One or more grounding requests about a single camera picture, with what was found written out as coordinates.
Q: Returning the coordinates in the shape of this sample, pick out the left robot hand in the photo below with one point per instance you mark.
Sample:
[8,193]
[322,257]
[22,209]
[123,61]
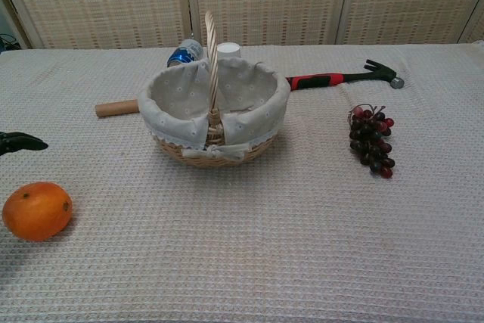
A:
[19,142]

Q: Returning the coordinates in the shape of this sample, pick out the orange fruit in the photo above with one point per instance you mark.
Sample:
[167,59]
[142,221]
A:
[37,211]

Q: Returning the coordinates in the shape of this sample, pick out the wicker basket with cloth liner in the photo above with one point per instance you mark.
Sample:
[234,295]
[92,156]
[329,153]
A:
[213,118]

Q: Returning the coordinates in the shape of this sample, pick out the woven folding screen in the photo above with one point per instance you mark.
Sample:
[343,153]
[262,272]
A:
[264,1]

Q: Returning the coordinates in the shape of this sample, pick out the wooden rolling pin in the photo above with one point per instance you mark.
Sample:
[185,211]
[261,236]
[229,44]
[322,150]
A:
[115,108]

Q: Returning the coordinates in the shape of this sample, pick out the blue labelled plastic bottle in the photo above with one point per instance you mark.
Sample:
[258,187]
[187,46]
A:
[184,53]

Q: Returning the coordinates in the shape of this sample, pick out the white cylindrical cup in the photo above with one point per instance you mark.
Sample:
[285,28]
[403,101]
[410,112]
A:
[228,50]

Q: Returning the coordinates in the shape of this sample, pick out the red black claw hammer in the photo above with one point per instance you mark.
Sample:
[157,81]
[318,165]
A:
[321,80]

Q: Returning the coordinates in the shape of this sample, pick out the dark red grape bunch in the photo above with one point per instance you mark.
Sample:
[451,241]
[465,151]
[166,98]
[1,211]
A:
[372,141]

